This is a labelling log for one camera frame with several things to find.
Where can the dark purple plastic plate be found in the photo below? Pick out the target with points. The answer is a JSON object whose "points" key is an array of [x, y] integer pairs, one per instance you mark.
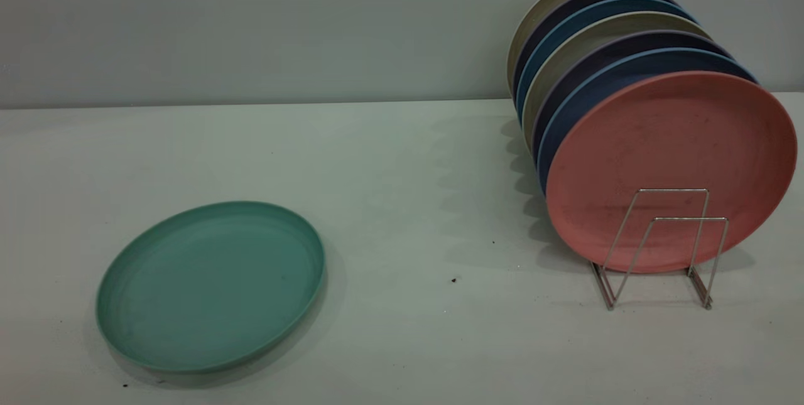
{"points": [[560, 17], [628, 41]]}

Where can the green plastic plate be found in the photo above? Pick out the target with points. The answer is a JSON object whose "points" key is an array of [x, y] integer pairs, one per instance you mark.
{"points": [[207, 292]]}

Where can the beige plastic plate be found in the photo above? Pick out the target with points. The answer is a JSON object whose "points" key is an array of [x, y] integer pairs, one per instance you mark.
{"points": [[628, 22], [545, 8]]}

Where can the blue plastic plate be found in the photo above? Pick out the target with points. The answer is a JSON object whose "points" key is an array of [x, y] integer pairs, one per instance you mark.
{"points": [[628, 5], [603, 88]]}

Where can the pink plastic plate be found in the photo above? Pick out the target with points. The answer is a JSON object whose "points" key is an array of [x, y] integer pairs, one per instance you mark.
{"points": [[672, 141]]}

